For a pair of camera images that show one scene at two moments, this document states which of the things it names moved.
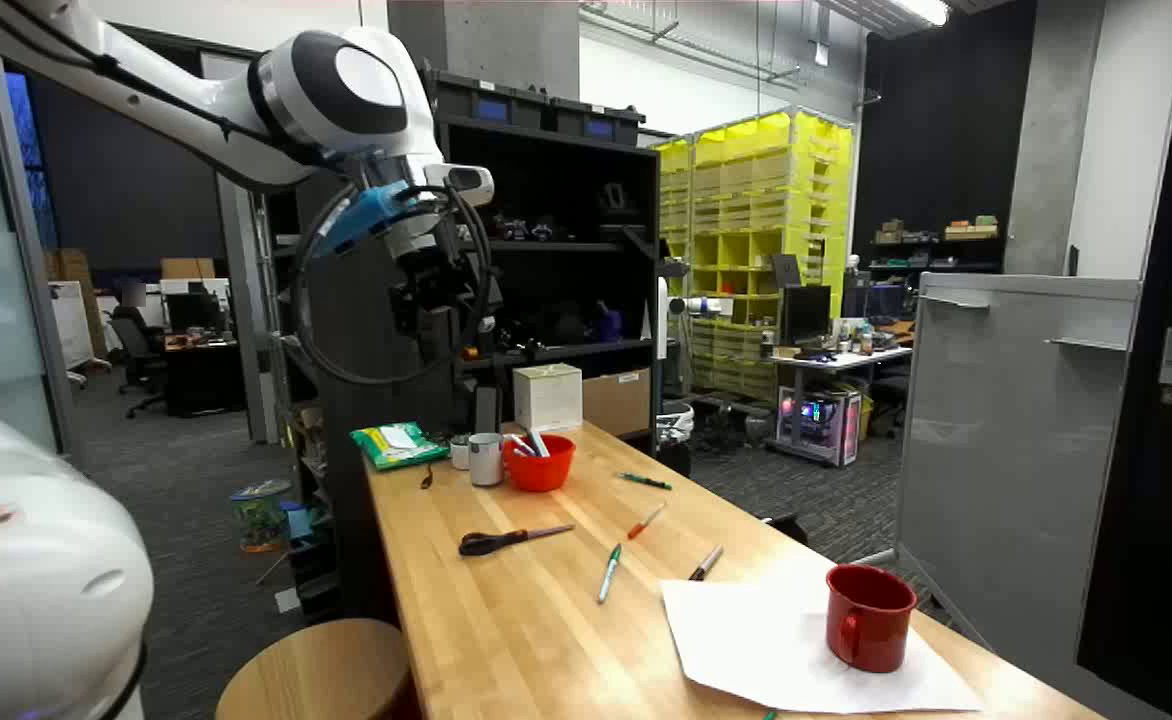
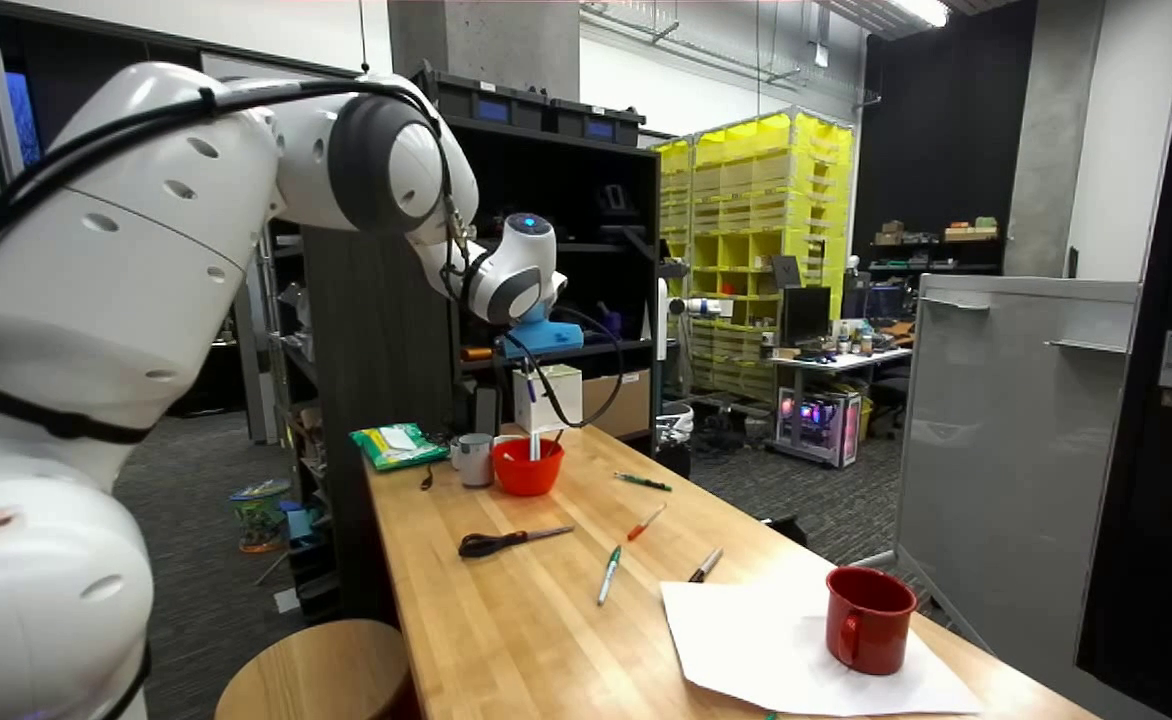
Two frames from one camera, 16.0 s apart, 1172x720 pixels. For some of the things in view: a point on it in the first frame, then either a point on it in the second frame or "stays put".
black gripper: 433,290 to 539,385
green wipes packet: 396,444 stays put
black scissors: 483,540 stays put
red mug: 869,616 stays put
